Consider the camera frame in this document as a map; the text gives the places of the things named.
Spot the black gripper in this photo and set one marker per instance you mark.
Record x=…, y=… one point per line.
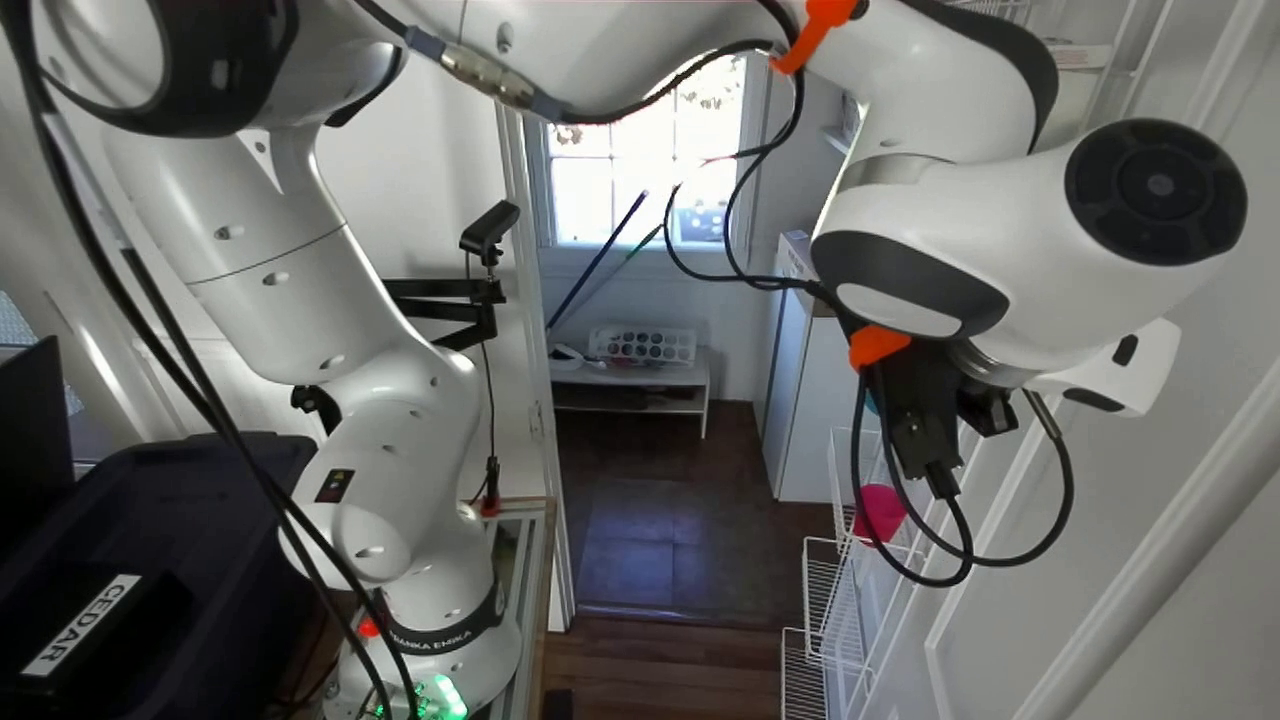
x=993, y=408

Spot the black case with white label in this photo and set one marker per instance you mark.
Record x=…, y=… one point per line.
x=146, y=574

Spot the white cabinet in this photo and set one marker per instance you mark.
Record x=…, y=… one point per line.
x=806, y=384

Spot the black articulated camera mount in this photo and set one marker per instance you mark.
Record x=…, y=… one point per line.
x=444, y=300

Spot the white low bench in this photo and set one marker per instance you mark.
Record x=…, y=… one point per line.
x=626, y=384

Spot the small black camera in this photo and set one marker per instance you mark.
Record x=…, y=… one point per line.
x=488, y=230

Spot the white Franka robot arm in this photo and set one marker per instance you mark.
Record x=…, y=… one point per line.
x=305, y=294

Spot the window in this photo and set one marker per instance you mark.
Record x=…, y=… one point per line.
x=626, y=172

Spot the metal robot stand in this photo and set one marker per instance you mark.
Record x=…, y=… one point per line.
x=525, y=601

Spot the dark blue pole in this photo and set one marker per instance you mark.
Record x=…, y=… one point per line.
x=636, y=254
x=594, y=265

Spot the red button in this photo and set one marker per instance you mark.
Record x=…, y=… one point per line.
x=366, y=630

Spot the white paint palette tray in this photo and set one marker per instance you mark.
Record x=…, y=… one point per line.
x=641, y=345

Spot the white panel door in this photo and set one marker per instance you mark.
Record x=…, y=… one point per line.
x=1174, y=533

